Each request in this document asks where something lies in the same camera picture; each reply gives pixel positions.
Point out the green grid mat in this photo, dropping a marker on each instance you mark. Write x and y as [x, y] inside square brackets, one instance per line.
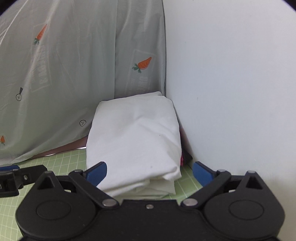
[62, 164]

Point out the white pants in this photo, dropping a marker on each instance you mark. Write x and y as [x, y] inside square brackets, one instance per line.
[138, 138]

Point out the black folded garment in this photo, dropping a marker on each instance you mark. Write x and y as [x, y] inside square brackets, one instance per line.
[186, 157]

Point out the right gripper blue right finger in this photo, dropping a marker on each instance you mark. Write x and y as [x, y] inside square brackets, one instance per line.
[213, 182]

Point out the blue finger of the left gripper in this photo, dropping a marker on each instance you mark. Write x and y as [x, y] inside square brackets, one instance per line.
[9, 168]

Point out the red waffle cloth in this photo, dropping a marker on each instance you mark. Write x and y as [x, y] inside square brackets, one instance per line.
[182, 161]

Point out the grey printed sheet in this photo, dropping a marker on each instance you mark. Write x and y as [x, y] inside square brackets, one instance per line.
[59, 59]

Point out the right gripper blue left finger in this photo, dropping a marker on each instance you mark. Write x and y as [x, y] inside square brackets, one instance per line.
[86, 182]

